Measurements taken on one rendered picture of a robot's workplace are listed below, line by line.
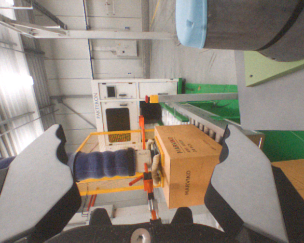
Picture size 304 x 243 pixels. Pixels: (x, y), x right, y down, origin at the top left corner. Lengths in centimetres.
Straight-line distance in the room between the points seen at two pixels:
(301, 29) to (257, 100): 24
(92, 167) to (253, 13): 112
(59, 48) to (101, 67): 243
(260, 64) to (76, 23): 1013
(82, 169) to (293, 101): 116
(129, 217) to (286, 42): 207
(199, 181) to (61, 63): 1000
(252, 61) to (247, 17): 26
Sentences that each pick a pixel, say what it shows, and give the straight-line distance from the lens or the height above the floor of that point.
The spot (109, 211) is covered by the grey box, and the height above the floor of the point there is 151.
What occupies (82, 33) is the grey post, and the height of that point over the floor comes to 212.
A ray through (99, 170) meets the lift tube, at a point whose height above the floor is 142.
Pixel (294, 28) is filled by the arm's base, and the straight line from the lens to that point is 38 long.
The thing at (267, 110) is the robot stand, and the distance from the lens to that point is 55.
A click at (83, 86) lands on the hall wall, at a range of 998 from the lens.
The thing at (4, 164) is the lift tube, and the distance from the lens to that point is 146.
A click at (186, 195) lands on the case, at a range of 109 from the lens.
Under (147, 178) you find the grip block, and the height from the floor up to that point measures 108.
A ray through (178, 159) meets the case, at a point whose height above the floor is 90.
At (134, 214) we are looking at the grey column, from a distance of 210.
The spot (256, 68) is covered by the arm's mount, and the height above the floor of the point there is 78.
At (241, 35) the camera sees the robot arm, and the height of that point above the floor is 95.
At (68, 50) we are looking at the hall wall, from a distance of 1027.
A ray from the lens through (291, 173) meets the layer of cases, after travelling 101.
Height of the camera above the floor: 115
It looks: 7 degrees down
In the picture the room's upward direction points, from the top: 93 degrees counter-clockwise
